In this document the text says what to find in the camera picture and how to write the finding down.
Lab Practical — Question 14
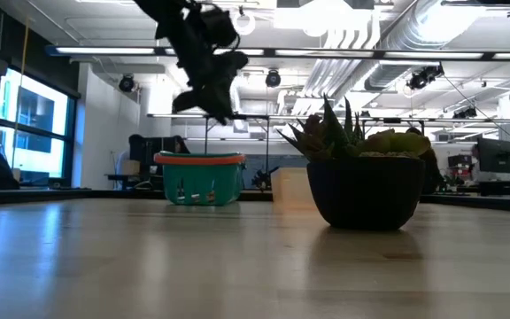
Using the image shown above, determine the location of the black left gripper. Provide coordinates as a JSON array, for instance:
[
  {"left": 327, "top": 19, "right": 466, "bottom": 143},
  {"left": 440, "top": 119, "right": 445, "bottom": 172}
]
[{"left": 173, "top": 48, "right": 250, "bottom": 126}]

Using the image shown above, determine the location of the green basket with orange rim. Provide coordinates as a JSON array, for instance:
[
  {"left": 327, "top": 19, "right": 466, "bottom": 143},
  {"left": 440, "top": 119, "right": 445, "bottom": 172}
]
[{"left": 153, "top": 151, "right": 247, "bottom": 207}]

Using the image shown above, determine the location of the succulent in black pot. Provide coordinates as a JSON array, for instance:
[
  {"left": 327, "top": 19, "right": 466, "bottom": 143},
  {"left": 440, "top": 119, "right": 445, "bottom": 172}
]
[{"left": 276, "top": 93, "right": 432, "bottom": 232}]

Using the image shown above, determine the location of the cardboard box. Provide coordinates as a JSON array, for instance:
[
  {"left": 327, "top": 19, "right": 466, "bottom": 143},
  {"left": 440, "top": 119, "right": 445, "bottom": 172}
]
[{"left": 120, "top": 159, "right": 142, "bottom": 176}]

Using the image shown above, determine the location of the dark desk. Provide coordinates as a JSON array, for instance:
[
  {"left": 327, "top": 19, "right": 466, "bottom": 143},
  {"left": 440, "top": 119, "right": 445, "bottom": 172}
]
[{"left": 478, "top": 179, "right": 510, "bottom": 199}]

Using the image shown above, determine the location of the black ceiling camera cluster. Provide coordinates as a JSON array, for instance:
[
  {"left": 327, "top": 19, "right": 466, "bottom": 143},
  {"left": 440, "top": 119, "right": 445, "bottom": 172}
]
[
  {"left": 406, "top": 64, "right": 445, "bottom": 91},
  {"left": 452, "top": 105, "right": 478, "bottom": 120}
]

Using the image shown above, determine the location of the black metal rig frame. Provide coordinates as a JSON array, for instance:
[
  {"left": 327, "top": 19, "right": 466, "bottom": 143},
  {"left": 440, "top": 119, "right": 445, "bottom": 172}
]
[{"left": 202, "top": 113, "right": 271, "bottom": 178}]

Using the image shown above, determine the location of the black mechanical device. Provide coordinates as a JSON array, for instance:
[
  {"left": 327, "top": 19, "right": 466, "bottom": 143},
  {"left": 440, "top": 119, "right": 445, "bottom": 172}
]
[{"left": 251, "top": 166, "right": 280, "bottom": 191}]

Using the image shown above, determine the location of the black monitor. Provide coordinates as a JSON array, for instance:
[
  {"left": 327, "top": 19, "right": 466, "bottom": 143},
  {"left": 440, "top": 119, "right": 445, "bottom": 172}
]
[
  {"left": 477, "top": 137, "right": 510, "bottom": 175},
  {"left": 142, "top": 136, "right": 179, "bottom": 166}
]

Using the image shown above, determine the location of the thin yellow cord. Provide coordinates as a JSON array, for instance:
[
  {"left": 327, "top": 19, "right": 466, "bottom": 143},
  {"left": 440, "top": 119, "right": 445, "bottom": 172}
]
[{"left": 12, "top": 16, "right": 31, "bottom": 170}]

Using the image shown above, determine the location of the orange translucent tray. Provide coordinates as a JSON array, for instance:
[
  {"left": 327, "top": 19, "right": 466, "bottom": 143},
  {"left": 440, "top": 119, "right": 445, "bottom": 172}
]
[{"left": 270, "top": 167, "right": 318, "bottom": 210}]

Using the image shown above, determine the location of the black overhead light bar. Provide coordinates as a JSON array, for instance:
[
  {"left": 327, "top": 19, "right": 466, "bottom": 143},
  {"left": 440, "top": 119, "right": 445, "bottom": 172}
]
[{"left": 44, "top": 43, "right": 510, "bottom": 62}]

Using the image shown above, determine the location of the white ring light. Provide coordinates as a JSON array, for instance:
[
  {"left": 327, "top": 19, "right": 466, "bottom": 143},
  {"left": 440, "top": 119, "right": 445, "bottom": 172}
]
[{"left": 233, "top": 9, "right": 258, "bottom": 37}]

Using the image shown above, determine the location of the person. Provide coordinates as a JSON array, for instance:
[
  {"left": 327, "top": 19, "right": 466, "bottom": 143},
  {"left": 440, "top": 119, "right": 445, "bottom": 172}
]
[{"left": 407, "top": 127, "right": 445, "bottom": 196}]

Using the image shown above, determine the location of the black aluminium table frame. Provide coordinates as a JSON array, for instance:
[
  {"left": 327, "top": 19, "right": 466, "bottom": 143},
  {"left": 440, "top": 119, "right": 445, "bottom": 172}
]
[{"left": 0, "top": 188, "right": 510, "bottom": 214}]

